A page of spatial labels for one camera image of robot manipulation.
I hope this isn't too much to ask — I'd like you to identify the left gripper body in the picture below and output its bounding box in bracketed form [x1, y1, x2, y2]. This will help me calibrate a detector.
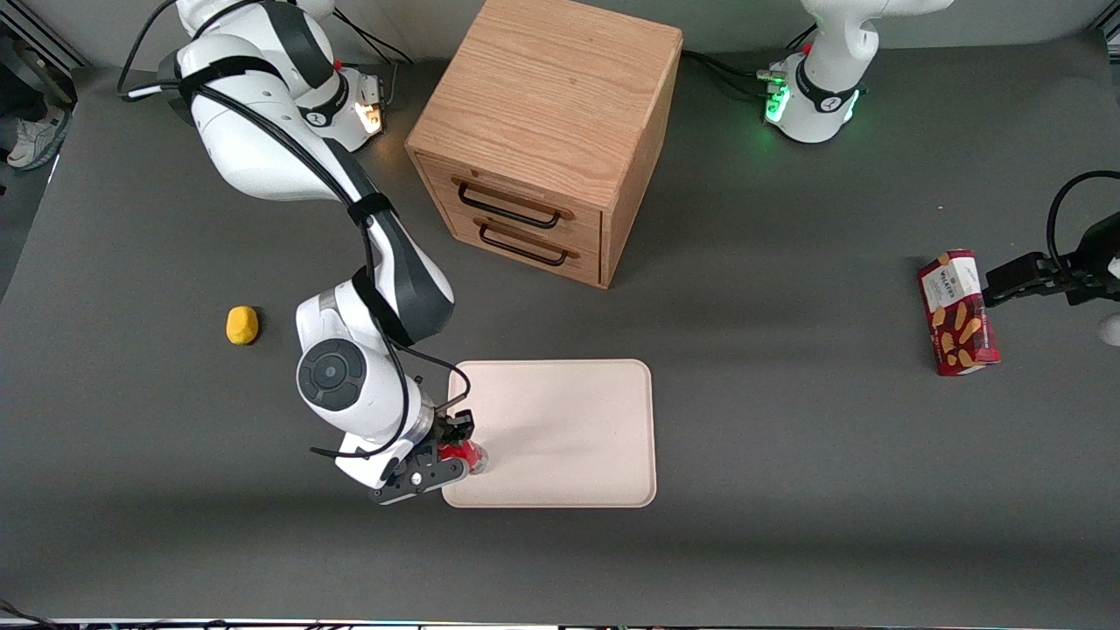
[1063, 214, 1120, 307]

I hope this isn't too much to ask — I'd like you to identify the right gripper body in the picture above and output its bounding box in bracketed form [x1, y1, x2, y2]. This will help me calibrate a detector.
[336, 409, 459, 490]

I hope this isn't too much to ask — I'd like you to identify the small red coke bottle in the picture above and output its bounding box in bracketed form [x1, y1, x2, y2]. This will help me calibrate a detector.
[437, 441, 490, 477]

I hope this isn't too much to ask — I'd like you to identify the beige rectangular tray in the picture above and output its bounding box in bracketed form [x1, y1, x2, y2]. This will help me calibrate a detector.
[442, 359, 657, 509]

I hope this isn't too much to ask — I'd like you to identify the red cookie box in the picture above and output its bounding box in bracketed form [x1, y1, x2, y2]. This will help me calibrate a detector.
[917, 249, 1002, 377]

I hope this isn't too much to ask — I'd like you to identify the wooden drawer front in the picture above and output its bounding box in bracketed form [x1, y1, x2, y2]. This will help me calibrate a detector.
[414, 150, 605, 252]
[437, 206, 604, 288]

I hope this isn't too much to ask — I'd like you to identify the wooden two-drawer cabinet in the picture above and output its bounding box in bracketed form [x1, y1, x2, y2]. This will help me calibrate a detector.
[404, 0, 684, 291]

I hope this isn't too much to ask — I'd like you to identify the grey sneaker shoe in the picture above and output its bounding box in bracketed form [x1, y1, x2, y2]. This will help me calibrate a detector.
[6, 114, 69, 172]

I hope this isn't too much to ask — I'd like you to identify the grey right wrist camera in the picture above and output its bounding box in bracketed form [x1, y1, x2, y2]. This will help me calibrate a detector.
[367, 458, 467, 508]

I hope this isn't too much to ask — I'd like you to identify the black looped gripper cable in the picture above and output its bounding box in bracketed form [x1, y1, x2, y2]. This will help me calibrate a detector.
[1046, 170, 1120, 283]

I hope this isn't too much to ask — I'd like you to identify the black metal drawer handle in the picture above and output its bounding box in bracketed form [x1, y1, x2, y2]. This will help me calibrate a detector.
[473, 219, 581, 268]
[451, 175, 576, 231]

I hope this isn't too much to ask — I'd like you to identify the black cable along right arm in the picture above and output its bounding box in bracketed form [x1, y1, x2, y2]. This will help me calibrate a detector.
[117, 0, 473, 462]

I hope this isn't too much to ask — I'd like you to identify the black left base cable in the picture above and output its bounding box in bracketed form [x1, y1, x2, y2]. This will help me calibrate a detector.
[681, 50, 781, 99]

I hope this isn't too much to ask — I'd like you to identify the black base cable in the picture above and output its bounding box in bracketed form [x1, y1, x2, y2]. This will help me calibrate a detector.
[332, 9, 417, 67]
[681, 50, 781, 99]

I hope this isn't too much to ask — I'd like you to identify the black right base cable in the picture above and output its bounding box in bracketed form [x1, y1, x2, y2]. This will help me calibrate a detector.
[332, 9, 417, 67]

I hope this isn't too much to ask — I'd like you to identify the aluminium frame rail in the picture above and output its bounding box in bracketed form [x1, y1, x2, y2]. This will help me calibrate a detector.
[0, 16, 90, 78]

